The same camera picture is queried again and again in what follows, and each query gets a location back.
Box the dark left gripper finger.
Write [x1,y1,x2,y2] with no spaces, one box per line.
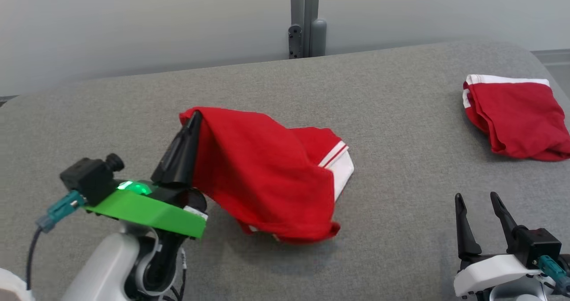
[151,116,192,186]
[179,111,203,187]

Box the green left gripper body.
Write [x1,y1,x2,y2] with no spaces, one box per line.
[82,182,208,240]

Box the grey metal door post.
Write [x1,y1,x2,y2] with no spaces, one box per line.
[290,0,320,59]

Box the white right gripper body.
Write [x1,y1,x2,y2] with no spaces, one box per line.
[454,253,542,298]

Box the grey metal hinge bracket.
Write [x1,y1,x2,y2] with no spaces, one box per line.
[288,24,304,60]

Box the red shorts white side stripe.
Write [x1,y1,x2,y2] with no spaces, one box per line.
[462,74,570,162]

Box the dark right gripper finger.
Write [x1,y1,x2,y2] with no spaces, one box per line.
[490,192,521,255]
[455,193,483,259]

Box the grey cylindrical door stopper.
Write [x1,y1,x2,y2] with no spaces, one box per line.
[310,18,327,57]

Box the white paper tape strip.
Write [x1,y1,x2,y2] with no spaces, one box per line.
[0,268,34,301]

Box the red basketball jersey white trim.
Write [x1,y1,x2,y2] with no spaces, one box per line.
[179,107,355,244]

